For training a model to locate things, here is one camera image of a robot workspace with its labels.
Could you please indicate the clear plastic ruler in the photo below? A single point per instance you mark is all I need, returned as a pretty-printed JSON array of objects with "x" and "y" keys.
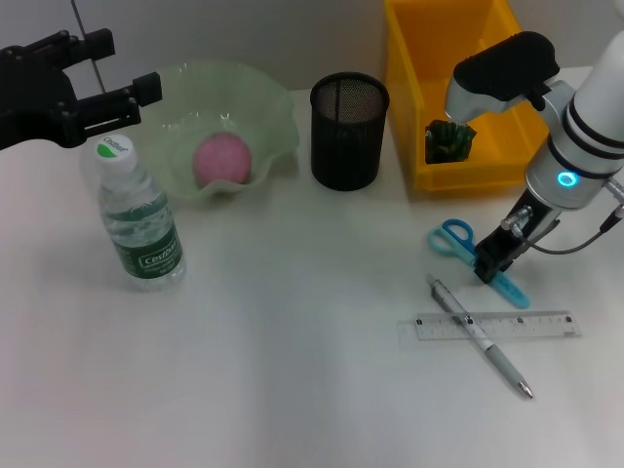
[{"x": 536, "y": 325}]

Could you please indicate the yellow plastic bin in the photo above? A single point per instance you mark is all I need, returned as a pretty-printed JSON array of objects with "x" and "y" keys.
[{"x": 419, "y": 49}]

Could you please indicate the green plastic wrapper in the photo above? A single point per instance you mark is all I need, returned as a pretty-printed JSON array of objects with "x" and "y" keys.
[{"x": 448, "y": 144}]

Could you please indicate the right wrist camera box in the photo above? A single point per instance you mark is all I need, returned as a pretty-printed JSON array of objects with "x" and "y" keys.
[{"x": 502, "y": 68}]

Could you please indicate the green glass fruit plate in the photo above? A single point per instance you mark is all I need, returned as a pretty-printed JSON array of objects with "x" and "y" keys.
[{"x": 166, "y": 107}]

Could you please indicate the pink peach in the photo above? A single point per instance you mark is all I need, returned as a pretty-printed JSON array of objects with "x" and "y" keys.
[{"x": 222, "y": 158}]

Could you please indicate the white grey pen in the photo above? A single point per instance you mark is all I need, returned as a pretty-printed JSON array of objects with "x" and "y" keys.
[{"x": 480, "y": 336}]

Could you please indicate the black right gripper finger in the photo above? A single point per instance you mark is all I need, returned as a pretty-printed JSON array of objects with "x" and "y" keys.
[
  {"x": 483, "y": 273},
  {"x": 502, "y": 265}
]

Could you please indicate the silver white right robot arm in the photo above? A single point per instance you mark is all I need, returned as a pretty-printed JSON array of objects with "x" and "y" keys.
[{"x": 585, "y": 136}]

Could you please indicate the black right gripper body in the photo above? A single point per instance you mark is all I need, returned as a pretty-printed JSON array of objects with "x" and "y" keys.
[{"x": 517, "y": 229}]

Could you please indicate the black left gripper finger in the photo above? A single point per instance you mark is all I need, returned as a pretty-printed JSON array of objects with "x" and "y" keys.
[
  {"x": 146, "y": 88},
  {"x": 97, "y": 44}
]

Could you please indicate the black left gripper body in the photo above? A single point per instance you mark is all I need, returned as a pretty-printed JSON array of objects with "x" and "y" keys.
[{"x": 34, "y": 97}]

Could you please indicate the black mesh pen holder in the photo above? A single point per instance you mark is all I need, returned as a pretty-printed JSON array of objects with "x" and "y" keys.
[{"x": 347, "y": 141}]

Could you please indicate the blue scissors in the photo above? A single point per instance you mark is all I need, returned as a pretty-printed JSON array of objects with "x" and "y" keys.
[{"x": 451, "y": 239}]

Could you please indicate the clear green-label water bottle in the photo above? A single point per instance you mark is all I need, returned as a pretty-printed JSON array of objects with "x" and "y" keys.
[{"x": 146, "y": 234}]

